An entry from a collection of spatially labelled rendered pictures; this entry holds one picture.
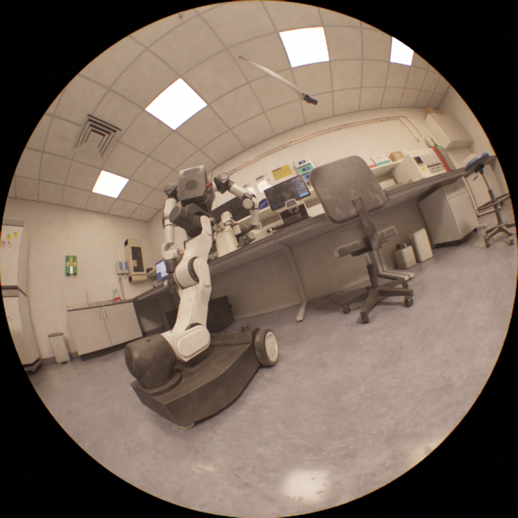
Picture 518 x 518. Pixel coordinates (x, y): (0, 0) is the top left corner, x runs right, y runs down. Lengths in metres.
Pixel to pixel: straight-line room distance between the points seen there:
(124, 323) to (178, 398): 2.38
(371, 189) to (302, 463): 1.15
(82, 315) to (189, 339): 2.24
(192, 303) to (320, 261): 1.62
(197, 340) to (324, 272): 1.69
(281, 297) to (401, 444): 2.00
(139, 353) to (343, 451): 0.63
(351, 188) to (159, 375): 1.21
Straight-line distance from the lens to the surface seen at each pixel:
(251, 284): 2.23
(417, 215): 2.63
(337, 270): 2.05
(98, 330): 2.76
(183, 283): 0.87
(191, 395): 0.58
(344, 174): 1.02
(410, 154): 2.22
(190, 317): 0.76
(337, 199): 0.94
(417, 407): 0.54
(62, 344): 3.07
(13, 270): 2.89
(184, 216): 0.97
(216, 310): 2.06
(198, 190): 1.11
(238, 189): 1.26
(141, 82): 2.36
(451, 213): 2.21
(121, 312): 2.87
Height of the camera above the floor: 0.44
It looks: 8 degrees up
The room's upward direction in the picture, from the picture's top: 18 degrees counter-clockwise
